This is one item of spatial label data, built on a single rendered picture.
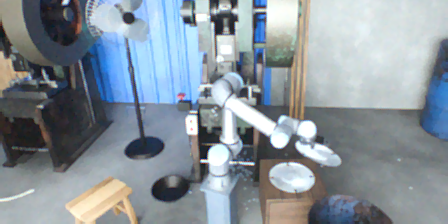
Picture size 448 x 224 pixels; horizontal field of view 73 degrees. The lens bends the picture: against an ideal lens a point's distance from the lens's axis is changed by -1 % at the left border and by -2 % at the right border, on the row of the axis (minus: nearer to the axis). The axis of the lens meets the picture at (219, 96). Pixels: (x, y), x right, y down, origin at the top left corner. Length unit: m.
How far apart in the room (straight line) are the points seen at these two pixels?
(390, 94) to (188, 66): 2.36
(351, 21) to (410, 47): 0.70
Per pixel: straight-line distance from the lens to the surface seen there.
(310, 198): 2.01
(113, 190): 2.20
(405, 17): 3.75
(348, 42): 3.63
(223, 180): 1.84
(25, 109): 3.07
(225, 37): 2.25
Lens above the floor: 1.69
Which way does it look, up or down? 25 degrees down
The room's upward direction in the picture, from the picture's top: 3 degrees counter-clockwise
